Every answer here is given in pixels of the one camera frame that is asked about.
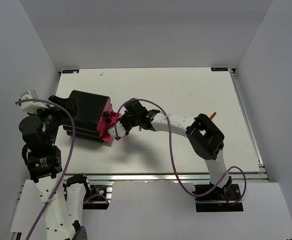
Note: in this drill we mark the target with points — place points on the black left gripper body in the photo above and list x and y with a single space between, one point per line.
51 118

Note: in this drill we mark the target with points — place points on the aluminium table edge rail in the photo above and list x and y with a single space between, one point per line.
170 177

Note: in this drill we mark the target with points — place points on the pink bottom drawer tray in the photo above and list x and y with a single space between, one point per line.
106 138

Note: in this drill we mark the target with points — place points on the blue logo sticker right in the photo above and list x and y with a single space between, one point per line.
219 69

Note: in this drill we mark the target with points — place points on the blue logo sticker left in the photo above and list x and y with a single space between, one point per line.
70 71

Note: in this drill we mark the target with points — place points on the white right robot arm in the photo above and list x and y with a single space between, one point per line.
204 136

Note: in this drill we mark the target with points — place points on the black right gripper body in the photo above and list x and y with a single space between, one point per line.
128 122

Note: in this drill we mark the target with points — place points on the black drawer organizer box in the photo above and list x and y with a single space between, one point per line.
89 111

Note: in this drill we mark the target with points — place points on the blue logo sticker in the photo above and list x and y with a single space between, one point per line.
70 71
219 69

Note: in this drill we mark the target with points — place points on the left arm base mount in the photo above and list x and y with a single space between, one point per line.
100 196

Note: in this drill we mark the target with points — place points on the pink drawer tray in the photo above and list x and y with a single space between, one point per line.
106 138
104 125

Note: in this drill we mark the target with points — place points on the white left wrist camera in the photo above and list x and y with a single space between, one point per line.
31 107

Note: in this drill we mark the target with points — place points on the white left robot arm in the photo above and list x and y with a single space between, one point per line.
62 202

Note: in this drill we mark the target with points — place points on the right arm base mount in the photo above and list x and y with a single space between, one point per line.
216 203

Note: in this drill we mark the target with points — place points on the pink top drawer front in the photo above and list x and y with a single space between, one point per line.
107 107

